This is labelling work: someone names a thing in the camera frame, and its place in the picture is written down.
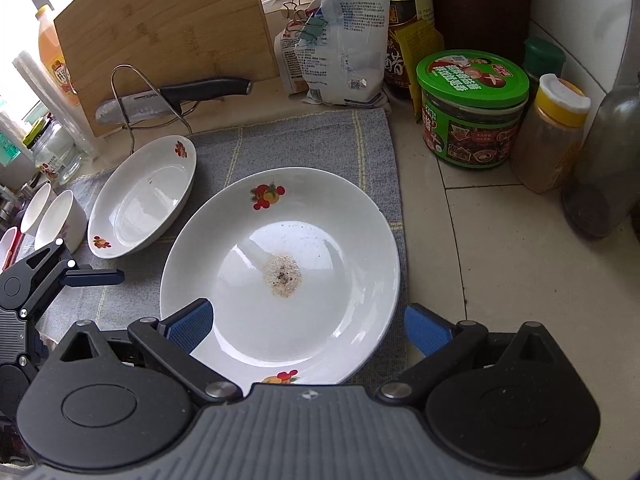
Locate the yellow packet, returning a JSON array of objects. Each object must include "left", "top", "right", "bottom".
[{"left": 397, "top": 24, "right": 446, "bottom": 113}]

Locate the blue grey checked towel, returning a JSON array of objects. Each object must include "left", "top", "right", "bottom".
[{"left": 30, "top": 107, "right": 411, "bottom": 376}]

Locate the white bowl grey floral print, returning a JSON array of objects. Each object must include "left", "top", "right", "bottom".
[{"left": 34, "top": 190, "right": 89, "bottom": 254}]

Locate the large plastic wrap roll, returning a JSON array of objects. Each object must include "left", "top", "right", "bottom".
[{"left": 12, "top": 50, "right": 98, "bottom": 158}]

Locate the white blue printed bag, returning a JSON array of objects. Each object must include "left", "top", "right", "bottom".
[{"left": 295, "top": 0, "right": 393, "bottom": 109}]

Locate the grey bottle red cap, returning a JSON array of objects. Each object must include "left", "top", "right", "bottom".
[{"left": 561, "top": 35, "right": 640, "bottom": 238}]

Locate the dark soy sauce bottle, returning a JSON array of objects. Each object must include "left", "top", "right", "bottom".
[{"left": 372, "top": 0, "right": 436, "bottom": 101}]

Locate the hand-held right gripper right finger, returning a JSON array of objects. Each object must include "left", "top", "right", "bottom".
[{"left": 377, "top": 303, "right": 563, "bottom": 407}]

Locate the orange cooking oil bottle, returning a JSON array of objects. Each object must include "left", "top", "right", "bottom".
[{"left": 37, "top": 4, "right": 81, "bottom": 106}]

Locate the white ceramic bowl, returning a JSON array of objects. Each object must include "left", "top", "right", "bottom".
[{"left": 19, "top": 182, "right": 58, "bottom": 236}]

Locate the brown knife block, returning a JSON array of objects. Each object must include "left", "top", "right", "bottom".
[{"left": 432, "top": 0, "right": 533, "bottom": 68}]

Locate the green binder clip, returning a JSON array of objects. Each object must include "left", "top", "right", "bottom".
[{"left": 299, "top": 12, "right": 329, "bottom": 42}]

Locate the green capped jar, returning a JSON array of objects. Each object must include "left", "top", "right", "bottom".
[{"left": 522, "top": 36, "right": 567, "bottom": 103}]

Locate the yellow lid spice jar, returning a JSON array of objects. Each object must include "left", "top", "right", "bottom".
[{"left": 510, "top": 74, "right": 592, "bottom": 195}]

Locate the clear glass jar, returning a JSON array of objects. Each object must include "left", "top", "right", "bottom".
[{"left": 24, "top": 115, "right": 86, "bottom": 186}]

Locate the white bowl pink floral print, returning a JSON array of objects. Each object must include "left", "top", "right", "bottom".
[{"left": 0, "top": 226, "right": 22, "bottom": 271}]

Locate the kitchen knife black handle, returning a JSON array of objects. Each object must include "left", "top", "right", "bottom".
[{"left": 95, "top": 77, "right": 254, "bottom": 126}]

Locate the steel wire rack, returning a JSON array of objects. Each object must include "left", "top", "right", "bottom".
[{"left": 109, "top": 64, "right": 193, "bottom": 156}]

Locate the green lid sauce jar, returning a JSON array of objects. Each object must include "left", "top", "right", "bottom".
[{"left": 416, "top": 50, "right": 531, "bottom": 170}]

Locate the white plate fruit print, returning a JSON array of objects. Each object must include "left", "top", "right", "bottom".
[
  {"left": 87, "top": 135, "right": 197, "bottom": 260},
  {"left": 159, "top": 166, "right": 402, "bottom": 386}
]

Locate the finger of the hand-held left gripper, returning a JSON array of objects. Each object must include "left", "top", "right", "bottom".
[{"left": 12, "top": 237, "right": 125, "bottom": 321}]

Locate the white bag red print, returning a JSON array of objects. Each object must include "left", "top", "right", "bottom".
[{"left": 274, "top": 0, "right": 326, "bottom": 94}]

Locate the bamboo cutting board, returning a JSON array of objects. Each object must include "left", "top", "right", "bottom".
[{"left": 52, "top": 0, "right": 281, "bottom": 138}]

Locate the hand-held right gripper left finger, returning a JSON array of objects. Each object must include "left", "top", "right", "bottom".
[{"left": 59, "top": 298, "right": 241, "bottom": 407}]

